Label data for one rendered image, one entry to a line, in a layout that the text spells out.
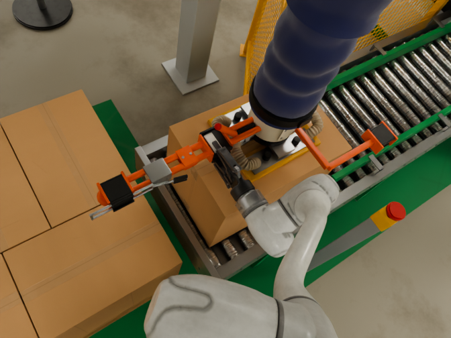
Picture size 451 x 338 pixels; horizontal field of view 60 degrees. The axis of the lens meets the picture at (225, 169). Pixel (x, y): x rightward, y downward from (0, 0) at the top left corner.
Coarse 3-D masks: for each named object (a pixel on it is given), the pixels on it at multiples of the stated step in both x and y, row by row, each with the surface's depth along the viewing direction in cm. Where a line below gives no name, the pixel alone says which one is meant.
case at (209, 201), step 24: (192, 120) 147; (168, 144) 154; (192, 144) 143; (336, 144) 154; (192, 168) 141; (288, 168) 145; (312, 168) 147; (192, 192) 154; (216, 192) 136; (264, 192) 139; (192, 216) 170; (216, 216) 140; (240, 216) 146; (216, 240) 162
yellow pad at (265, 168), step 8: (304, 128) 152; (296, 136) 146; (296, 144) 147; (304, 144) 148; (256, 152) 143; (264, 152) 141; (272, 152) 144; (296, 152) 147; (304, 152) 148; (264, 160) 142; (272, 160) 143; (280, 160) 144; (288, 160) 145; (264, 168) 141; (272, 168) 142; (248, 176) 139; (256, 176) 140
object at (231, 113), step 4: (236, 108) 151; (224, 112) 149; (228, 112) 149; (232, 112) 149; (236, 112) 147; (240, 112) 150; (216, 116) 148; (228, 116) 148; (232, 116) 148; (236, 116) 146; (240, 116) 146; (244, 116) 149; (208, 120) 147; (212, 120) 147; (232, 120) 148; (236, 120) 147; (240, 120) 148; (232, 124) 147
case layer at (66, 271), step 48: (0, 144) 175; (48, 144) 179; (96, 144) 183; (0, 192) 166; (48, 192) 169; (96, 192) 173; (0, 240) 157; (48, 240) 161; (96, 240) 164; (144, 240) 168; (0, 288) 150; (48, 288) 153; (96, 288) 156; (144, 288) 168; (0, 336) 143; (48, 336) 146
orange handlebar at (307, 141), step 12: (252, 120) 135; (252, 132) 133; (300, 132) 136; (312, 144) 135; (372, 144) 140; (168, 156) 124; (180, 156) 124; (192, 156) 124; (204, 156) 126; (348, 156) 135; (180, 168) 123; (324, 168) 133; (132, 180) 119
